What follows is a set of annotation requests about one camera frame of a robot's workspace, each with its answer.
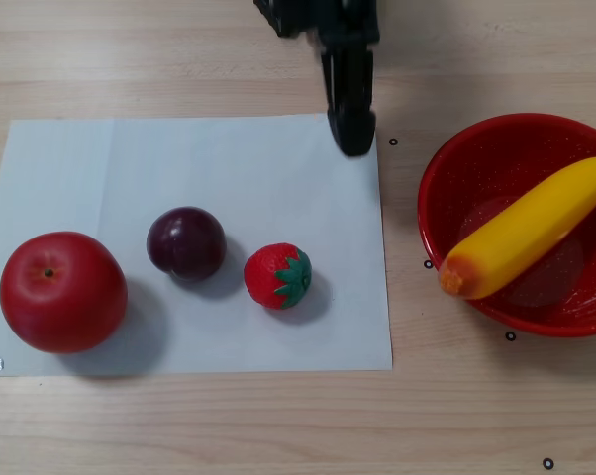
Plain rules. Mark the red speckled bowl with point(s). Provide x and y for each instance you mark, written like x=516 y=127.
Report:
x=476 y=158

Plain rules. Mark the white paper sheet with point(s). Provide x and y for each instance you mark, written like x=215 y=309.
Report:
x=228 y=173

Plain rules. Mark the black ribbed robot base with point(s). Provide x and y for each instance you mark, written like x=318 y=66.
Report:
x=275 y=17

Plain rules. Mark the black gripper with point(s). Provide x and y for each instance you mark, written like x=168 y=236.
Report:
x=348 y=84

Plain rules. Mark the red toy apple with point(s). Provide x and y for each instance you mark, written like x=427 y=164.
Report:
x=63 y=292

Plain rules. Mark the yellow toy banana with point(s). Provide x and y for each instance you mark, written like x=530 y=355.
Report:
x=526 y=227

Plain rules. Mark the dark purple toy plum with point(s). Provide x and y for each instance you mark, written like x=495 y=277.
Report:
x=186 y=242

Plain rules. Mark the red toy strawberry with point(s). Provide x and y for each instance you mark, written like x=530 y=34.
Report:
x=268 y=272

